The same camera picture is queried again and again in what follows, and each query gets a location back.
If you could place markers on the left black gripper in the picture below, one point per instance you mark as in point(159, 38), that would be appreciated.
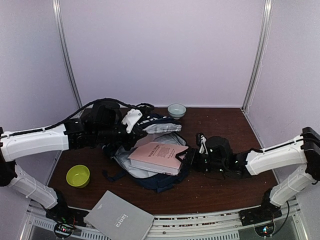
point(137, 133)

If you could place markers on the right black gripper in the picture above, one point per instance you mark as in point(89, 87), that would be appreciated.
point(190, 161)

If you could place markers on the pink paperback book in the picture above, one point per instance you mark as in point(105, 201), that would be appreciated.
point(158, 158)

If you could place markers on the navy blue student backpack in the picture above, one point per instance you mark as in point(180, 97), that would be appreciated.
point(160, 128)

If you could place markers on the grey hardcover book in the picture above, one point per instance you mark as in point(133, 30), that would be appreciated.
point(118, 219)

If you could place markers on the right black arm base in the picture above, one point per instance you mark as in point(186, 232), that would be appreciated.
point(265, 212)

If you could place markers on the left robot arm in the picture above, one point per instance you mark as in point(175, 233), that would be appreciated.
point(104, 120)

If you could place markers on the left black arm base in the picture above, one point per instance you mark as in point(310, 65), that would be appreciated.
point(64, 214)

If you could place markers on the pale celadon ceramic bowl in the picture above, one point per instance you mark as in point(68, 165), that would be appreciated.
point(176, 110)

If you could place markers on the lime green bowl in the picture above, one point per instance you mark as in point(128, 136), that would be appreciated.
point(78, 176)

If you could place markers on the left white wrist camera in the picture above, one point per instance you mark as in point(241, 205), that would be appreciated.
point(131, 118)

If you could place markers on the aluminium front rail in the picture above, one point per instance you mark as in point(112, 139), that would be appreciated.
point(220, 225)

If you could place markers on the left aluminium frame post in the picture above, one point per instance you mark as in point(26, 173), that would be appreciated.
point(65, 53)

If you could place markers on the aluminium frame post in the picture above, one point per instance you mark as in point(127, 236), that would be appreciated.
point(261, 47)
point(65, 53)

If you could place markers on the right aluminium frame post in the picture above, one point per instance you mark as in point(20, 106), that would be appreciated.
point(261, 47)

